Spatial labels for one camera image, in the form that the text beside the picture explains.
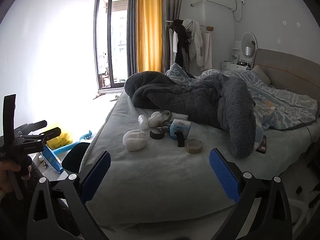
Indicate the yellow plastic bag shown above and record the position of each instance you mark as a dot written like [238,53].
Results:
[61,135]

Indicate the blue patterned quilt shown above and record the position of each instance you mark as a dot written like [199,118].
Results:
[282,102]

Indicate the black hanging garment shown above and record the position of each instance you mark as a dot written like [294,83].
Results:
[181,42]

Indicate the large white tissue ball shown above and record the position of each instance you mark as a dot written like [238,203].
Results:
[134,140]

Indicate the blue snack bag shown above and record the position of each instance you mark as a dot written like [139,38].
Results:
[52,161]

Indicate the brown tape roll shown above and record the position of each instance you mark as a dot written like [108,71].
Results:
[190,148]

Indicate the dark teal bin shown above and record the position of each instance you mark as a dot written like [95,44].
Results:
[75,156]

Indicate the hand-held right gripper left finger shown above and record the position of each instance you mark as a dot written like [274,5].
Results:
[97,176]

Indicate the black tape roll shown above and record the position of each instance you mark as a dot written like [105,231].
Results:
[157,135]

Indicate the grey fleece blanket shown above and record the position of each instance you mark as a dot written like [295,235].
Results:
[200,100]

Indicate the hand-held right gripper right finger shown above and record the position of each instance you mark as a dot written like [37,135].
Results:
[224,176]

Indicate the small white tissue ball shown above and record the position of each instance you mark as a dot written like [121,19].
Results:
[155,119]

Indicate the clear bubble wrap roll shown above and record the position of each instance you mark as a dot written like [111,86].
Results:
[143,121]

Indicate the person's left hand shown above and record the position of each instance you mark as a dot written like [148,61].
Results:
[7,177]

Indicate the white dresser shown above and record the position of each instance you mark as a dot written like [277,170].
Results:
[235,66]

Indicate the dark framed window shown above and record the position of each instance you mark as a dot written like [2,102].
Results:
[110,42]

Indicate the clothes rack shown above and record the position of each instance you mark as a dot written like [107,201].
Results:
[208,27]

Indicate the bed with light grey sheet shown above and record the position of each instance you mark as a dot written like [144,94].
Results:
[155,175]

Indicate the beige headboard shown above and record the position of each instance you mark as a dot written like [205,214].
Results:
[292,70]

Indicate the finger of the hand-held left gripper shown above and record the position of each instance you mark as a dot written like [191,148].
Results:
[37,125]
[51,133]

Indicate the white tissue packet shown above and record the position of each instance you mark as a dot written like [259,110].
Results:
[180,126]

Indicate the grey curtain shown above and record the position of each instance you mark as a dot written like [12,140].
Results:
[132,30]
[171,5]

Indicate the beige pillow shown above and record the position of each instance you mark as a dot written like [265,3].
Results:
[261,73]

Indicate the silver table lamp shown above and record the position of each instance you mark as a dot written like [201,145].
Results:
[247,51]

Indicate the grey slipper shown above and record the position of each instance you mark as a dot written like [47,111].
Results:
[115,98]

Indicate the yellow curtain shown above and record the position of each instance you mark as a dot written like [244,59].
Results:
[148,25]

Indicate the white hanging robe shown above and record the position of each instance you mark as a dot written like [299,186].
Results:
[196,40]

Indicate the dark smartphone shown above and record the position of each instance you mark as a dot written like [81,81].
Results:
[261,145]

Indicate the white air conditioner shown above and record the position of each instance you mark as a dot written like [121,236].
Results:
[218,1]

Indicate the round white mirror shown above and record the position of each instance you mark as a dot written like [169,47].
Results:
[248,40]

